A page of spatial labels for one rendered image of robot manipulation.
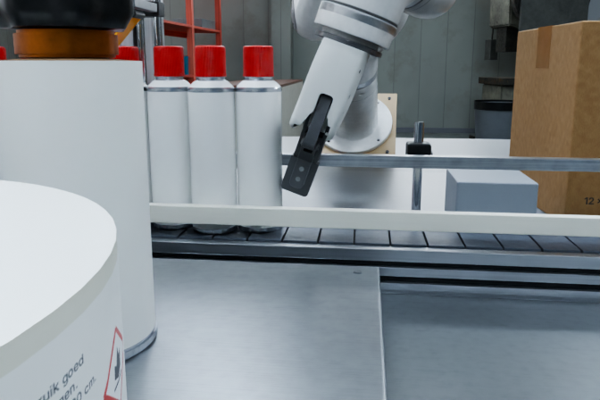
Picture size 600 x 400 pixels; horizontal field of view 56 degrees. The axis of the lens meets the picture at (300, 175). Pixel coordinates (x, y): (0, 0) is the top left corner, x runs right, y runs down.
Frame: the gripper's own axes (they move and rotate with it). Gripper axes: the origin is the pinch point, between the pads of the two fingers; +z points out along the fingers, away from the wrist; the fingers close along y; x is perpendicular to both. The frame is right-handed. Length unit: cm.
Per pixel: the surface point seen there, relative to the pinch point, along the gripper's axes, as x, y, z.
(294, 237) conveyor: 1.9, 3.2, 6.1
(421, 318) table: 16.0, 11.0, 6.3
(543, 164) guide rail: 25.0, -3.2, -10.3
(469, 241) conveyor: 19.5, 2.3, -0.3
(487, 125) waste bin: 143, -555, 1
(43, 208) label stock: -4.4, 47.5, -7.0
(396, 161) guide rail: 9.8, -3.2, -4.9
